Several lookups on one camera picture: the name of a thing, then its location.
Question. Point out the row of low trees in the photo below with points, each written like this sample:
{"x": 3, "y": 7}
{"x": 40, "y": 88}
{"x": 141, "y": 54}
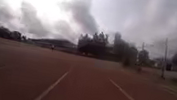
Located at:
{"x": 6, "y": 33}

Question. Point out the tall grey pole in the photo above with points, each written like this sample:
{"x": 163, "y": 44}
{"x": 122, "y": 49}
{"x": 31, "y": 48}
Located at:
{"x": 164, "y": 59}

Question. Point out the long low-roofed building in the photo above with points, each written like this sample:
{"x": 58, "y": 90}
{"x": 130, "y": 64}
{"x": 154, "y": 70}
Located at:
{"x": 55, "y": 43}

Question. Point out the person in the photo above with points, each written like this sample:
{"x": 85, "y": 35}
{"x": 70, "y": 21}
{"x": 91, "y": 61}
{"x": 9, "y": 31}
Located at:
{"x": 52, "y": 47}

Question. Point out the clump of tall trees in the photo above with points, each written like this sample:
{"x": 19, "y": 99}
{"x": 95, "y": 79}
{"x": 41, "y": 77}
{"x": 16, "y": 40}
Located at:
{"x": 92, "y": 45}

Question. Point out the red running track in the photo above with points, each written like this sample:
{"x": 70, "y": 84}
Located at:
{"x": 84, "y": 89}

